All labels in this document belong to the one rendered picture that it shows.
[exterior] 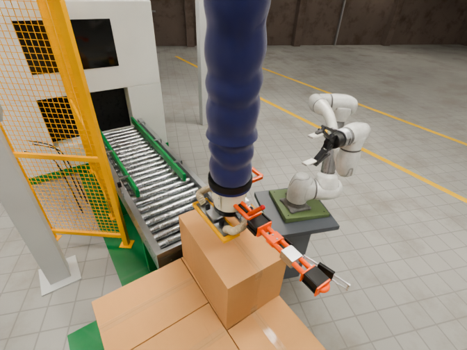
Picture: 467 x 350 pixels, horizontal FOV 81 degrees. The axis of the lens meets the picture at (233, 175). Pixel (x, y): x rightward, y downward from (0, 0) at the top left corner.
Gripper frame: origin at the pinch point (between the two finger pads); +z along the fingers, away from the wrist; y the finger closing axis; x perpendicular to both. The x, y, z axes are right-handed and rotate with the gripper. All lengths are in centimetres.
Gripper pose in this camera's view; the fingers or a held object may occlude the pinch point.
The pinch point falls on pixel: (308, 150)
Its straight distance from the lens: 123.2
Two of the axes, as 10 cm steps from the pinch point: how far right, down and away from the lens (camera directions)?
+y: -0.4, 8.2, 5.7
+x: -5.7, -4.9, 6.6
